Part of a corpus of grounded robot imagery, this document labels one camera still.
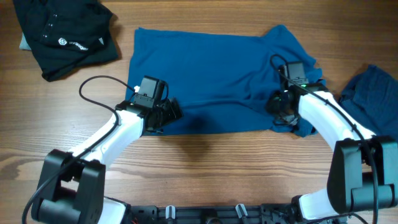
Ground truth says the blue polo shirt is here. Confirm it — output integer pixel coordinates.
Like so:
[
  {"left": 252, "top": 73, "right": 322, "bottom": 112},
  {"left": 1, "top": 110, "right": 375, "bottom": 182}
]
[{"left": 128, "top": 25, "right": 322, "bottom": 137}]

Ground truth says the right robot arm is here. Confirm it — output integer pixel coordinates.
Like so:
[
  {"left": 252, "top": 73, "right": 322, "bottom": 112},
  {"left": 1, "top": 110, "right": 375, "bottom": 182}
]
[{"left": 266, "top": 62, "right": 397, "bottom": 223}]

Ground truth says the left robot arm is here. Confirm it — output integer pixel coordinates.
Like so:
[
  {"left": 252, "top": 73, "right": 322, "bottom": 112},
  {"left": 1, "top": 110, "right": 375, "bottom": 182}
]
[{"left": 21, "top": 76, "right": 183, "bottom": 223}]

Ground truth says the dark navy crumpled garment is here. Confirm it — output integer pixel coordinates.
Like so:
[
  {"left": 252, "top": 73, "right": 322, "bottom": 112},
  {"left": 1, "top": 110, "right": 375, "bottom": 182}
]
[{"left": 339, "top": 65, "right": 397, "bottom": 140}]

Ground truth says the black folded polo shirt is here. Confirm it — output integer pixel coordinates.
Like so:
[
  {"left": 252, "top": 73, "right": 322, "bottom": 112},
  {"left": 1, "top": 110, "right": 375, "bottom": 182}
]
[{"left": 13, "top": 0, "right": 118, "bottom": 82}]

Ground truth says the grey folded cloth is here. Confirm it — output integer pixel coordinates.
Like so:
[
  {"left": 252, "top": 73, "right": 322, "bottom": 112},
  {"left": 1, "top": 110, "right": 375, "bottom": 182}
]
[{"left": 19, "top": 34, "right": 31, "bottom": 51}]

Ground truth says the left black camera cable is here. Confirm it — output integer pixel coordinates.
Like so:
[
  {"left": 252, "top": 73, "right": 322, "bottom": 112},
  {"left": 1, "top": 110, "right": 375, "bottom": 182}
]
[{"left": 21, "top": 75, "right": 137, "bottom": 224}]

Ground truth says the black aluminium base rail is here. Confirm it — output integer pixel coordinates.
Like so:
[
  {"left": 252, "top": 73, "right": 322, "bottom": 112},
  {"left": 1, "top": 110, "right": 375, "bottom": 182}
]
[{"left": 124, "top": 202, "right": 348, "bottom": 224}]

